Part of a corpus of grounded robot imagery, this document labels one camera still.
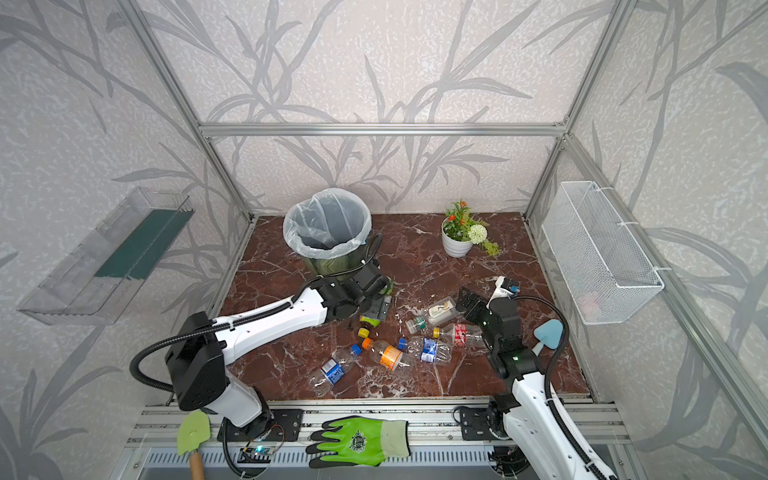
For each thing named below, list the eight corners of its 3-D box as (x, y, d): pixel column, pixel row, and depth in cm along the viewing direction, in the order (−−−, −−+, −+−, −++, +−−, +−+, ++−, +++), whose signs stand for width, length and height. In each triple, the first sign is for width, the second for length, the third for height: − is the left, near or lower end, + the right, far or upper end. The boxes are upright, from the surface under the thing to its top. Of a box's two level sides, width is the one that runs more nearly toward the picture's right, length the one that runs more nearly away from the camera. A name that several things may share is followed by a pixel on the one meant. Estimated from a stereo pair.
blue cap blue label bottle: (396, 357, 86) (396, 351, 83) (400, 337, 90) (400, 332, 86) (449, 367, 84) (451, 362, 81) (451, 347, 88) (453, 342, 85)
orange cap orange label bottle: (360, 353, 87) (358, 347, 83) (370, 338, 90) (368, 332, 86) (407, 381, 82) (408, 376, 78) (416, 364, 85) (417, 359, 81)
